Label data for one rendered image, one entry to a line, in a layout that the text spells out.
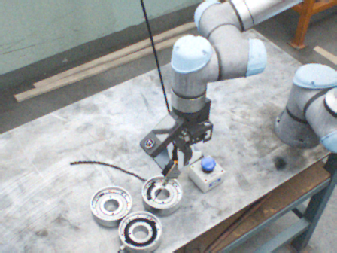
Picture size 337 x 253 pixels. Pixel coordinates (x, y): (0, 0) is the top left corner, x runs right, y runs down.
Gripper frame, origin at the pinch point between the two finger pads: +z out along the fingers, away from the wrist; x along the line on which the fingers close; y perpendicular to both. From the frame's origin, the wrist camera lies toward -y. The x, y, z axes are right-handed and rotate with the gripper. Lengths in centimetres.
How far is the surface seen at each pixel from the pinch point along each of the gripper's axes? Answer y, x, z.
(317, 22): 202, 118, 93
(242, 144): 27.3, 5.0, 13.1
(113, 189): -13.5, 8.5, 10.0
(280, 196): 41, -4, 38
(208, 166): 9.8, -1.0, 5.8
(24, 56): 7, 162, 75
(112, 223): -18.5, -0.3, 10.3
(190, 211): 1.1, -6.0, 13.1
